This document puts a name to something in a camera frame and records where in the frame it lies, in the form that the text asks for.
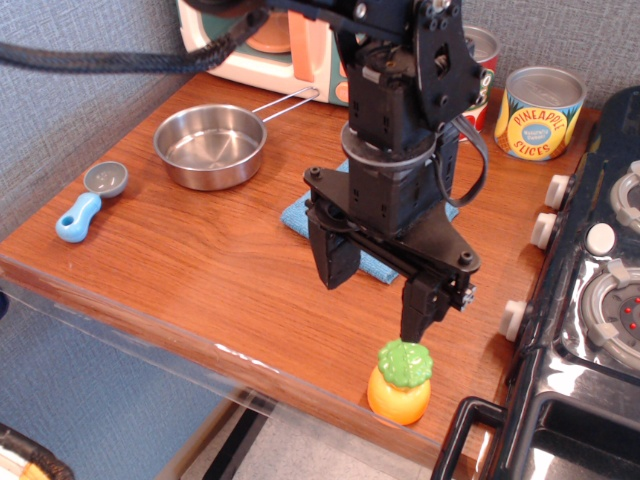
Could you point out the white stove knob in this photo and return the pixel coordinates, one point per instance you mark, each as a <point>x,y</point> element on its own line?
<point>556,191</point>
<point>542,230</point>
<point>512,318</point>

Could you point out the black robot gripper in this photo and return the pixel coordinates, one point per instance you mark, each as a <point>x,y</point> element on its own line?
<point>392,205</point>

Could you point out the pineapple slices can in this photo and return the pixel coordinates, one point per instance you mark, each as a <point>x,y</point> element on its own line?
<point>539,111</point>

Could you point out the white stove knob lower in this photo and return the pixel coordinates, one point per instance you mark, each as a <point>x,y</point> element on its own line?
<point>512,318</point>

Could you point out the small steel pan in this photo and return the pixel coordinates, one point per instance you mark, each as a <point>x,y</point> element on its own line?
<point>214,147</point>

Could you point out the blue spoon with grey bowl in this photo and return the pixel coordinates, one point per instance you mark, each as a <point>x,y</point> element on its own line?
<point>102,181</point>

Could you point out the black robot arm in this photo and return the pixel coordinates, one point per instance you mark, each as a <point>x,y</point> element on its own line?
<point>411,78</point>

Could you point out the white stove knob middle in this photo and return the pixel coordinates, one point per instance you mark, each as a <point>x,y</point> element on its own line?
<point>542,230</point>

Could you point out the blue folded towel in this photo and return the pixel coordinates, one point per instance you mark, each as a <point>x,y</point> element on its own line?
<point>295,217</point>

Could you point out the tomato sauce can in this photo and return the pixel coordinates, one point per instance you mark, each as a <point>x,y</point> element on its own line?
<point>486,51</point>

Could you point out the white stove knob upper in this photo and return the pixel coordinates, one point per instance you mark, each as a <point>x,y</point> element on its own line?
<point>556,191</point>

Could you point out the orange toy fruit green top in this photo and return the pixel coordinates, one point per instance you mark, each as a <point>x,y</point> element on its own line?
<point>399,387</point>

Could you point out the black toy stove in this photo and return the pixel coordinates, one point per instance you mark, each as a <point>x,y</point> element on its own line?
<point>572,409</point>

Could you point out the toy microwave oven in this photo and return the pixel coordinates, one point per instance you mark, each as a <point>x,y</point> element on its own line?
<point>287,54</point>

